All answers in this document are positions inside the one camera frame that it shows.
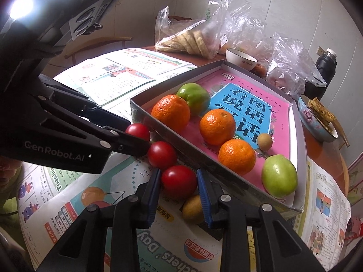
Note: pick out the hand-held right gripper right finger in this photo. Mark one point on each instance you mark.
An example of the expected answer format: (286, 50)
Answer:
(203, 199)

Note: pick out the small brown kiwi fruit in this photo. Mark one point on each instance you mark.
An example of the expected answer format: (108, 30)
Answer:
(264, 141)
(193, 209)

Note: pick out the white ceramic bowl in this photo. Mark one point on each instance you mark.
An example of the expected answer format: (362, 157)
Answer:
(241, 58)

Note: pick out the person's lime green clothing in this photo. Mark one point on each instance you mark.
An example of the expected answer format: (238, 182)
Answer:
(8, 204)

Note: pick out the blue patterned bowl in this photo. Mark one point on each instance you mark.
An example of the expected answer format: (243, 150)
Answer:
(312, 123)

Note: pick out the clear plastic bag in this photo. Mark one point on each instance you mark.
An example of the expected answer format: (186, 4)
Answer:
(292, 62)
(244, 28)

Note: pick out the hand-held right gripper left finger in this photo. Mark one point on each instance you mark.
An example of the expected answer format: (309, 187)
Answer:
(152, 201)

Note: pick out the orange mandarin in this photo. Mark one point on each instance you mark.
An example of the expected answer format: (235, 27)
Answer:
(171, 114)
(236, 153)
(217, 127)

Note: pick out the colourful printed newspaper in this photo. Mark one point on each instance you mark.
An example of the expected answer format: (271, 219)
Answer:
(326, 204)
(113, 73)
(85, 201)

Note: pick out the plastic bag of bread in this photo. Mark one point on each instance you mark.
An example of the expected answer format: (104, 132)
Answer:
(192, 39)

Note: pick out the white wall socket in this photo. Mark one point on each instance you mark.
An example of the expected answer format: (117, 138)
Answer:
(320, 51)

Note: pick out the green jujube fruit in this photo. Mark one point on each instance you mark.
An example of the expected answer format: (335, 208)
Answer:
(195, 97)
(279, 180)

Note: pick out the stack of flat pancakes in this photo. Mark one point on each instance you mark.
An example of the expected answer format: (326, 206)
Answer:
(323, 112)

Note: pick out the red tomato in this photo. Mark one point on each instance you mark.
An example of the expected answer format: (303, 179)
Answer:
(162, 155)
(179, 182)
(139, 131)

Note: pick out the pink book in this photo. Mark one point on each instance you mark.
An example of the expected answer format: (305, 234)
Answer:
(246, 104)

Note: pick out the wooden chair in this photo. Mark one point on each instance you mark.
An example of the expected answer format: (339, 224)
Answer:
(93, 45)

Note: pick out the pink cartoon cat wardrobe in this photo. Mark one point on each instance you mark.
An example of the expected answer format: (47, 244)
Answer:
(354, 181)

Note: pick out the grey cardboard box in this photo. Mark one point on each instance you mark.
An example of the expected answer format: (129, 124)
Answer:
(249, 191)

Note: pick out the red plastic stool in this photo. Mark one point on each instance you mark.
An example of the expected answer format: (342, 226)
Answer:
(356, 223)

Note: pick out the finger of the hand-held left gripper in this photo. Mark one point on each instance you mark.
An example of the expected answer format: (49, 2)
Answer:
(113, 119)
(133, 144)

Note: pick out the black thermos bottle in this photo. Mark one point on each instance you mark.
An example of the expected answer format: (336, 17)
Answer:
(326, 70)

